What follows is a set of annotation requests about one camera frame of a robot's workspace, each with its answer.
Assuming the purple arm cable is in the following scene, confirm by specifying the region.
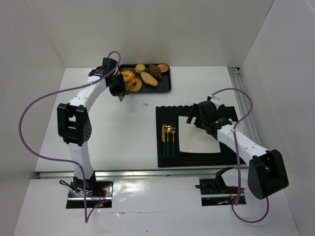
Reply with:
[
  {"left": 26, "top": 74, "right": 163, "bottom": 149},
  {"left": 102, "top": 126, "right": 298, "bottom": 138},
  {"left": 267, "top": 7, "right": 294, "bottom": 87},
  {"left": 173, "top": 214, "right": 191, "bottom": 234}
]
[
  {"left": 19, "top": 51, "right": 122, "bottom": 224},
  {"left": 211, "top": 88, "right": 269, "bottom": 224}
]

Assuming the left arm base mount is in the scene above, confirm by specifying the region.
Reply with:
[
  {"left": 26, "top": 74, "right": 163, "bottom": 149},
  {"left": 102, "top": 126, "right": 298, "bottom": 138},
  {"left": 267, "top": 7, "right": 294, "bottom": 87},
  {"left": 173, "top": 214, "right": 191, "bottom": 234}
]
[{"left": 59, "top": 180, "right": 114, "bottom": 209}]

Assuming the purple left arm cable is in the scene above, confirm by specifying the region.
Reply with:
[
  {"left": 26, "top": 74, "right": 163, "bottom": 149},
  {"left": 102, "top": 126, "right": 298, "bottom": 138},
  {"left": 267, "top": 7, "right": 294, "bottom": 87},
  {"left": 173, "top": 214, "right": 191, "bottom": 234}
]
[{"left": 19, "top": 51, "right": 122, "bottom": 224}]

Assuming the black scalloped placemat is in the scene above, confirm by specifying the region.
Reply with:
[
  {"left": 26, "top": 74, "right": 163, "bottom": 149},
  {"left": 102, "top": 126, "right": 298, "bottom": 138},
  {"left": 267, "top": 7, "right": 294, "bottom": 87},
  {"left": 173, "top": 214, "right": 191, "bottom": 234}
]
[{"left": 156, "top": 106, "right": 237, "bottom": 168}]

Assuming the white square plate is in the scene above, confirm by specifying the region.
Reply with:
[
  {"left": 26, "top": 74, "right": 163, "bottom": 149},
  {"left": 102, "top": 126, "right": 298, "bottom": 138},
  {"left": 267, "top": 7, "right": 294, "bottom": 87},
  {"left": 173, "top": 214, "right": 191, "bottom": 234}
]
[{"left": 178, "top": 116, "right": 221, "bottom": 153}]

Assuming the gold fork teal handle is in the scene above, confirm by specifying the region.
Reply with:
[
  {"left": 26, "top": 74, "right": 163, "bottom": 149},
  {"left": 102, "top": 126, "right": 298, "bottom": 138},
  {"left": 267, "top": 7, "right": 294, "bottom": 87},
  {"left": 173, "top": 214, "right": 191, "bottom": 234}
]
[{"left": 171, "top": 122, "right": 176, "bottom": 157}]

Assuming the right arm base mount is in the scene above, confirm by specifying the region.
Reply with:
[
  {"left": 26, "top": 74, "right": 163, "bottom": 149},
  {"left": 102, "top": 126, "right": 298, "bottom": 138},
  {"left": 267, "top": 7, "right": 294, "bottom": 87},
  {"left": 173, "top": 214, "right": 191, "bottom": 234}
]
[{"left": 195, "top": 167, "right": 238, "bottom": 207}]

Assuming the chocolate croissant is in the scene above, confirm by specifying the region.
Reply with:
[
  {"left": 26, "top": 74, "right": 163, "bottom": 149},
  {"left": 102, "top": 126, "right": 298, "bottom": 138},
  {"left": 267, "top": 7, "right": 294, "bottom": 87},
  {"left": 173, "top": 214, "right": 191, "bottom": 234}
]
[{"left": 149, "top": 64, "right": 162, "bottom": 80}]

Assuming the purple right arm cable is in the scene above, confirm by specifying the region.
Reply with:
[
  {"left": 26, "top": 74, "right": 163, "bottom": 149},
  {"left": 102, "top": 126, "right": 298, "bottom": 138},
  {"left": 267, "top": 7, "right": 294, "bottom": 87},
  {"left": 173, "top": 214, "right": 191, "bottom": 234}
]
[{"left": 211, "top": 88, "right": 269, "bottom": 224}]

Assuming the orange glazed bun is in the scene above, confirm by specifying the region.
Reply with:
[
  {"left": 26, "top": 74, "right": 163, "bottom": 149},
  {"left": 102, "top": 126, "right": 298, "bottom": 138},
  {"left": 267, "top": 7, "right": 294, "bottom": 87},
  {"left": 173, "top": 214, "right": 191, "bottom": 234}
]
[{"left": 157, "top": 64, "right": 169, "bottom": 73}]

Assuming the black serving tray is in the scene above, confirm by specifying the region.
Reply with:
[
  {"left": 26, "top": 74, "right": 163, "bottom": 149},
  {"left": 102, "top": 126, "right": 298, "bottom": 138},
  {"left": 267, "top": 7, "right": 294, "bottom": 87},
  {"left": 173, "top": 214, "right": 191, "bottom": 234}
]
[{"left": 119, "top": 64, "right": 171, "bottom": 94}]

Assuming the aluminium rail front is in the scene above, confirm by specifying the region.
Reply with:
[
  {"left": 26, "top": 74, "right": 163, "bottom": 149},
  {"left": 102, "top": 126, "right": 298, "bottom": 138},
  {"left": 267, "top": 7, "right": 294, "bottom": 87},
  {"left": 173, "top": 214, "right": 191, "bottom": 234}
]
[{"left": 38, "top": 169, "right": 249, "bottom": 179}]

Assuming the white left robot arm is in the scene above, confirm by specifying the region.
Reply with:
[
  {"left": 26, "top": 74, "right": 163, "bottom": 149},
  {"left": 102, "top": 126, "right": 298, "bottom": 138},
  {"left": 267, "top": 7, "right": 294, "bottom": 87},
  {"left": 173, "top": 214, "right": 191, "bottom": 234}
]
[{"left": 57, "top": 58, "right": 125, "bottom": 190}]

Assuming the oblong bread loaf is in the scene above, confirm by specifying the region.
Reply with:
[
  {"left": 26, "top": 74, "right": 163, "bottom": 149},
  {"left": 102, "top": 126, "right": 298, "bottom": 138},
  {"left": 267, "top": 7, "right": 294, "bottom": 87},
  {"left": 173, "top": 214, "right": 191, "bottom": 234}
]
[{"left": 140, "top": 72, "right": 158, "bottom": 87}]

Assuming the orange ring donut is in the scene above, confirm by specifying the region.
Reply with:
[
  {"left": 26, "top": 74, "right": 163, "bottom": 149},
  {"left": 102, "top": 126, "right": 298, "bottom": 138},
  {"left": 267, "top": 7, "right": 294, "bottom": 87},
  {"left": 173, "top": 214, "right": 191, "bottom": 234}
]
[{"left": 126, "top": 78, "right": 142, "bottom": 92}]

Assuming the gold knife teal handle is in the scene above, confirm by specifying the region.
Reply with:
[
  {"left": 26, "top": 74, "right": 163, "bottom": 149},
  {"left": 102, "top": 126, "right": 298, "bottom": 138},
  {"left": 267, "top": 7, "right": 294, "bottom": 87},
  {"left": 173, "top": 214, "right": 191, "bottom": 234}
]
[{"left": 161, "top": 124, "right": 166, "bottom": 157}]

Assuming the gold spoon teal handle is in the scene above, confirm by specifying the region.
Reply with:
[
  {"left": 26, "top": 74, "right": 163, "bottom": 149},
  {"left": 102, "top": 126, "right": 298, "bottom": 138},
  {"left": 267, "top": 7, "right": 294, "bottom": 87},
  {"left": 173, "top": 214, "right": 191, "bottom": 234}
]
[{"left": 164, "top": 124, "right": 172, "bottom": 156}]

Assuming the round bread bun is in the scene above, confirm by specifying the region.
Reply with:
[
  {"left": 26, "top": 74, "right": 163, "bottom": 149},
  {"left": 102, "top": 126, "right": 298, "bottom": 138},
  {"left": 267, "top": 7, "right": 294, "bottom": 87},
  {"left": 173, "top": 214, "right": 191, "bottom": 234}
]
[{"left": 135, "top": 64, "right": 146, "bottom": 74}]

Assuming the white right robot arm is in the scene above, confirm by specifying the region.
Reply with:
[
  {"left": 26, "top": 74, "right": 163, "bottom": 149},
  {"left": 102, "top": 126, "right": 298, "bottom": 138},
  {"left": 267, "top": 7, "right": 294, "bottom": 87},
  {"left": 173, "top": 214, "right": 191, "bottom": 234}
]
[{"left": 187, "top": 97, "right": 289, "bottom": 200}]

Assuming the glazed ring donut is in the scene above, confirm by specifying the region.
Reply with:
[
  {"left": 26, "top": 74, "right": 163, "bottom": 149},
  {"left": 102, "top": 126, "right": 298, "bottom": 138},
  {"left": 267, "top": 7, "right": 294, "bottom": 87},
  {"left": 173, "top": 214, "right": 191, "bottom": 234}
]
[{"left": 121, "top": 70, "right": 135, "bottom": 83}]

